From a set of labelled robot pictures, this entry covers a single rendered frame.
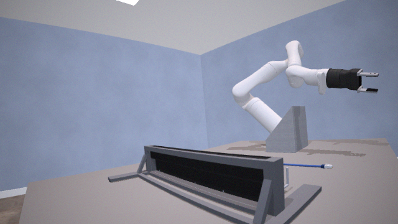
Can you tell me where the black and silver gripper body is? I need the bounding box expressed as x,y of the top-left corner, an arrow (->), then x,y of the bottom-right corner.
315,68 -> 362,95

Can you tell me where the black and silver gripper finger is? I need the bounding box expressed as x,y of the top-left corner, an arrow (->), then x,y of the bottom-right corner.
357,69 -> 379,77
357,85 -> 378,93

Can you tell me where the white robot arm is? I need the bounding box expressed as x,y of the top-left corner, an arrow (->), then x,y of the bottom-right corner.
232,40 -> 317,133

